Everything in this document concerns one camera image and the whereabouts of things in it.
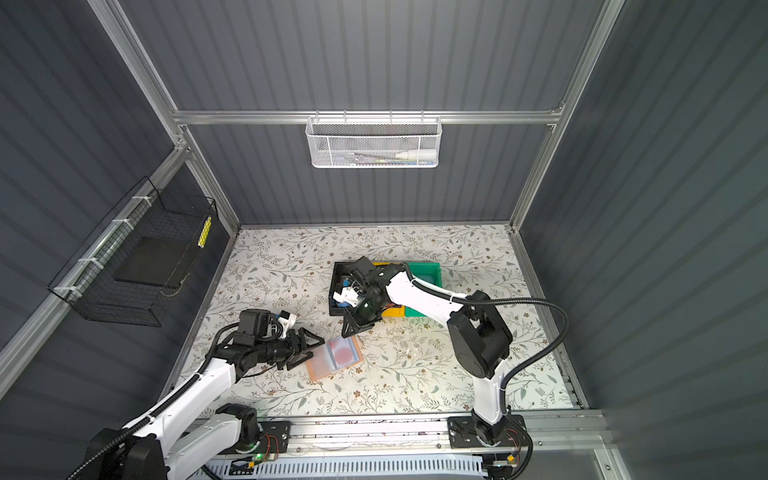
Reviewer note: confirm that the yellow plastic bin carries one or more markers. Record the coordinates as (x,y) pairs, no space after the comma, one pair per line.
(393,312)

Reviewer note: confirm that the green plastic bin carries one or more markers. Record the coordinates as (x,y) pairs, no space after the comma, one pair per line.
(429,272)

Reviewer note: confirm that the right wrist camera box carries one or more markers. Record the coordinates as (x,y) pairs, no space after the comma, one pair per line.
(347,296)

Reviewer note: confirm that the white vented cable duct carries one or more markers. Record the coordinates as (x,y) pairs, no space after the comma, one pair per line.
(354,467)

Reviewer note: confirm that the white wire mesh basket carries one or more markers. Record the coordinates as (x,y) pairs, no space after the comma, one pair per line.
(369,145)

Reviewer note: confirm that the white card with red circle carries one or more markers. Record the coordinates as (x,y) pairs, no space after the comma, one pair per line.
(344,353)

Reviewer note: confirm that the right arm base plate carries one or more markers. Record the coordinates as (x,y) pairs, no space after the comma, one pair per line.
(472,432)

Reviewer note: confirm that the black pad in basket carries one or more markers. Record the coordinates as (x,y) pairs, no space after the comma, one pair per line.
(157,262)

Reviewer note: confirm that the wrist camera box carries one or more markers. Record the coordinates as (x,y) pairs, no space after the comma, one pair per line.
(347,296)
(263,325)

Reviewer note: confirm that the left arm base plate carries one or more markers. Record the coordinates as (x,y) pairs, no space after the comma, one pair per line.
(273,440)

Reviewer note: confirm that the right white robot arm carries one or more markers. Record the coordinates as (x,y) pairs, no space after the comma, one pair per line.
(479,336)

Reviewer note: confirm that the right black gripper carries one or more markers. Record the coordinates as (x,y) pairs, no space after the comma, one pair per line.
(355,327)

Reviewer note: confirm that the yellow tag on basket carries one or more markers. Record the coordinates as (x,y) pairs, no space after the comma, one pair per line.
(204,232)

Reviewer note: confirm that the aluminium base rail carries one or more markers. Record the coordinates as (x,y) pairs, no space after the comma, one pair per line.
(412,434)

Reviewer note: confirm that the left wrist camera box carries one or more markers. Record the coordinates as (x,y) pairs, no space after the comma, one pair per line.
(263,325)

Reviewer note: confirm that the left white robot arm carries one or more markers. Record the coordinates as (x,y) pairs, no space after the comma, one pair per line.
(159,444)

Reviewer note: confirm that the black wire wall basket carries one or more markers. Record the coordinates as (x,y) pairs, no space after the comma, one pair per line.
(87,282)

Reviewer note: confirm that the white marker in basket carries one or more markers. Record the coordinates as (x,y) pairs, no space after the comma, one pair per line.
(419,156)

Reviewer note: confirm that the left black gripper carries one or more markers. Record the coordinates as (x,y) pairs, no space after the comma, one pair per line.
(302,340)

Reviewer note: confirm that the black plastic bin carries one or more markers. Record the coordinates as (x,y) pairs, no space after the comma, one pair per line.
(346,274)

